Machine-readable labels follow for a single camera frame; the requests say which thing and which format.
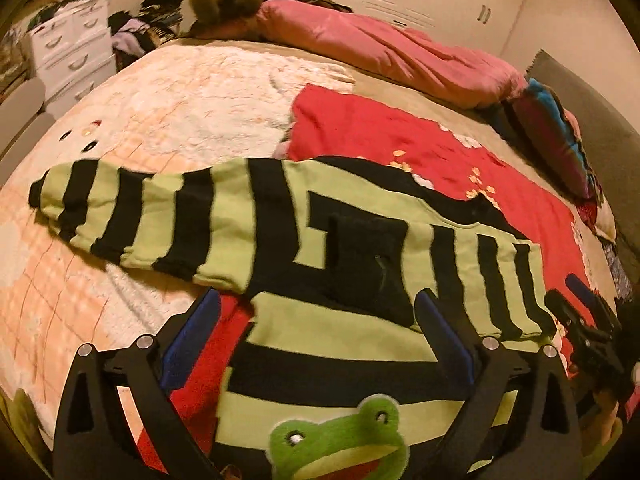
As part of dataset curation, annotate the mixed cloth heap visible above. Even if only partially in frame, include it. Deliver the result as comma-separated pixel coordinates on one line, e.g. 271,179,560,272
10,0,93,31

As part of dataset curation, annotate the colourful striped pillow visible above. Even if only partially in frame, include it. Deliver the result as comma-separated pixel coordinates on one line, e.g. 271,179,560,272
510,77,598,201

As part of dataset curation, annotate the bed with tan sheet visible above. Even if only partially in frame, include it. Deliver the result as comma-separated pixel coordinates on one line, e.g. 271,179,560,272
0,35,626,480

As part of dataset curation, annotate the green black striped sweater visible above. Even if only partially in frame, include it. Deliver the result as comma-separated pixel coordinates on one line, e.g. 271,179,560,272
29,156,558,480

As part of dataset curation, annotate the red floral blanket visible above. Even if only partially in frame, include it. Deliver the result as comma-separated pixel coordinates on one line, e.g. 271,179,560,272
135,84,608,476

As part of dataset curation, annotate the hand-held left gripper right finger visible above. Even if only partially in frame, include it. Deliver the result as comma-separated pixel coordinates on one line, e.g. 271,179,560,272
414,288,586,480

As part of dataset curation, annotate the dark clothes pile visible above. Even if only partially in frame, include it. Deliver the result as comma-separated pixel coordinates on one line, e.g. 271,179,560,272
110,0,186,68

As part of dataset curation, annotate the grey headboard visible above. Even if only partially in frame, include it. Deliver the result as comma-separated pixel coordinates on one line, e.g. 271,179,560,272
525,49,640,306

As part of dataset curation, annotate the cream plush blanket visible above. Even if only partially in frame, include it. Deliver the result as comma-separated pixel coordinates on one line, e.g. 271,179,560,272
0,42,356,441

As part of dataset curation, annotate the pink duvet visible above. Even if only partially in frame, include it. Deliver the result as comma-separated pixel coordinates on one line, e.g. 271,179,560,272
257,0,528,110

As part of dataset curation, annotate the grey bed footboard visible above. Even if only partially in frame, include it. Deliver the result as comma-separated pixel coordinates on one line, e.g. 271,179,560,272
0,77,53,181

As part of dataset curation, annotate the floral pillow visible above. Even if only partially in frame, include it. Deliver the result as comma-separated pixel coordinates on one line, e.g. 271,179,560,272
575,195,631,301

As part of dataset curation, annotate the white drawer unit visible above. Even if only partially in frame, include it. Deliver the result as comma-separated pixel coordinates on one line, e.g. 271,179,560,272
27,0,118,106

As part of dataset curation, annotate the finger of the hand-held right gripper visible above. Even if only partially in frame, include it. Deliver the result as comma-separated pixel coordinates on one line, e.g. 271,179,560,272
544,290,587,342
566,274,620,328

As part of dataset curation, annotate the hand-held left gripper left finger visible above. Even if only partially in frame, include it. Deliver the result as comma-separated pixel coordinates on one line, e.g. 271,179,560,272
52,287,223,480

